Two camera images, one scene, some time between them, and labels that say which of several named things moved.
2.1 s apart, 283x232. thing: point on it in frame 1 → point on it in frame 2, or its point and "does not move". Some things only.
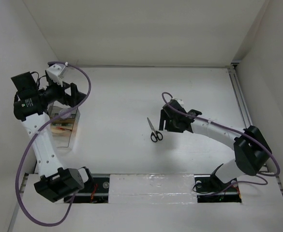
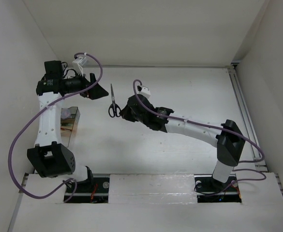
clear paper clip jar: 65,113 does not move
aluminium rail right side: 240,97 does not move
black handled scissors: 156,135 → 114,109
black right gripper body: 171,124 → 129,114
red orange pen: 62,128 does not move
